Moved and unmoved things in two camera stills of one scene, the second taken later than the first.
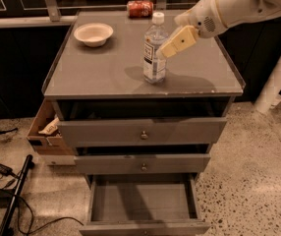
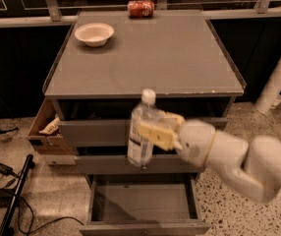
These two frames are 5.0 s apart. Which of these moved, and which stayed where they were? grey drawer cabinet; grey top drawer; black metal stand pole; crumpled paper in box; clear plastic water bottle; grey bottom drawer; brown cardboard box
Moved: clear plastic water bottle
Stayed: grey top drawer; brown cardboard box; crumpled paper in box; grey bottom drawer; grey drawer cabinet; black metal stand pole
